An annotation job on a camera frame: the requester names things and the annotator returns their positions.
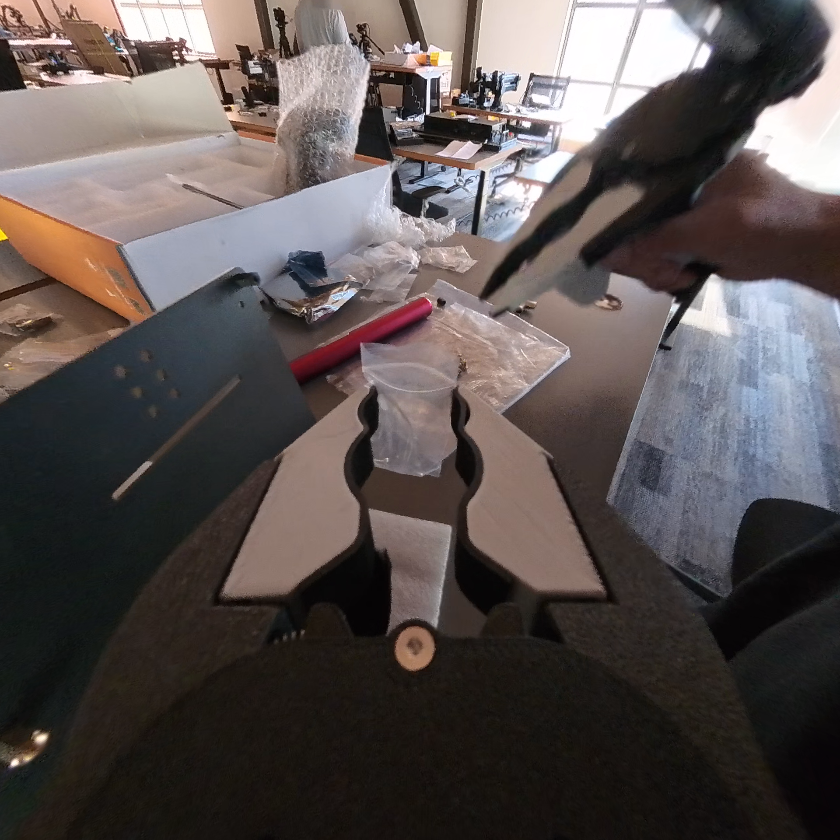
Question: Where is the large window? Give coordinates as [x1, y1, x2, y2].
[556, 0, 716, 129]

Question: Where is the black office chair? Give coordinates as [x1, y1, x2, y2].
[524, 72, 573, 111]

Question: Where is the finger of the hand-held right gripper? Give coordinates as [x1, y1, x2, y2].
[492, 184, 648, 317]
[482, 154, 613, 298]

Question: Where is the black equipment case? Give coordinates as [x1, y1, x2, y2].
[423, 112, 501, 143]

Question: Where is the dark desk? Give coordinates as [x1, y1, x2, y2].
[0, 231, 677, 657]

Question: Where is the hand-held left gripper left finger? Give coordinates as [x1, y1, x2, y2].
[220, 387, 392, 634]

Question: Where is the white foam sheet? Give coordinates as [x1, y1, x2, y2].
[369, 511, 455, 627]

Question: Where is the person's black clothing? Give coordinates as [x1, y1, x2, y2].
[699, 497, 840, 840]

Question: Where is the metal screwdriver shaft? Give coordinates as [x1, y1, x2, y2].
[166, 172, 248, 211]

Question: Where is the orange and white cardboard box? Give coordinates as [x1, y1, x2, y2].
[0, 62, 396, 324]

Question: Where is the bubble wrapped dark part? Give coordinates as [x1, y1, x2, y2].
[272, 45, 372, 196]

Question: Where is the red screwdriver handle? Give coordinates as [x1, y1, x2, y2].
[289, 297, 435, 385]

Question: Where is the black metal base plate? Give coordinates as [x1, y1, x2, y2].
[0, 268, 317, 795]

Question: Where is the background wooden desk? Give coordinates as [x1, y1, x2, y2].
[392, 139, 527, 236]

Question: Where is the heap of clear plastic bags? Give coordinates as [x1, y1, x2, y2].
[354, 176, 479, 296]

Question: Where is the silver antistatic bag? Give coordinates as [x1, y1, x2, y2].
[261, 248, 363, 324]

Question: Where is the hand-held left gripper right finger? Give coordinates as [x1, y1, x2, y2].
[451, 387, 608, 631]

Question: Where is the large clear plastic bag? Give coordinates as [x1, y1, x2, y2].
[326, 279, 572, 416]

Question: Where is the small bag of metal parts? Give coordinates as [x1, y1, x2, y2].
[0, 303, 61, 337]

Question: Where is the small clear plastic bag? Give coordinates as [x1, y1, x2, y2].
[360, 341, 458, 478]

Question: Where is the person's right hand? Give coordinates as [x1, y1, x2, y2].
[600, 150, 840, 298]

